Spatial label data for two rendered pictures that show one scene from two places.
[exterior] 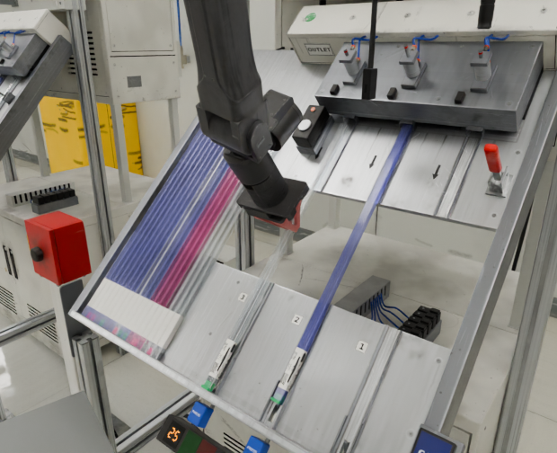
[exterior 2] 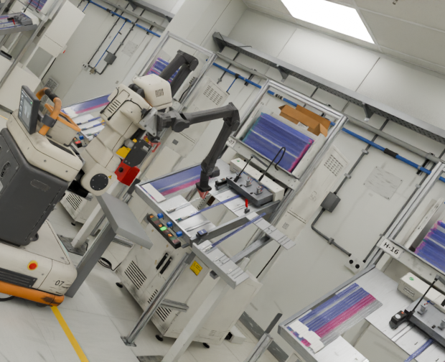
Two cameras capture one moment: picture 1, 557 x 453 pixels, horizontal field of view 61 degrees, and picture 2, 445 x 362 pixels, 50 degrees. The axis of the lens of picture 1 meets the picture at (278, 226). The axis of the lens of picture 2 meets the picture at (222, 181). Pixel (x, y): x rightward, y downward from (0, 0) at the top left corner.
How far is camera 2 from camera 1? 2.41 m
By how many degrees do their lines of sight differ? 19
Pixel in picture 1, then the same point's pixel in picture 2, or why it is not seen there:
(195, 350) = (165, 206)
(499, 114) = (255, 200)
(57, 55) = not seen: hidden behind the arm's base
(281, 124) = (214, 173)
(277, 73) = (222, 168)
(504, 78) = (261, 195)
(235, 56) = (214, 156)
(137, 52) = (183, 133)
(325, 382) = (190, 222)
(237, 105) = (209, 163)
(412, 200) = (230, 206)
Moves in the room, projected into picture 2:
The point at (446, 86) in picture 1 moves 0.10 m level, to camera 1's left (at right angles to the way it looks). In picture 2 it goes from (251, 190) to (239, 182)
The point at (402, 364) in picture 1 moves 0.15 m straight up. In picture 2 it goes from (207, 225) to (220, 205)
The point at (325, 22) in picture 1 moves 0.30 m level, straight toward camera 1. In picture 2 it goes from (240, 164) to (235, 160)
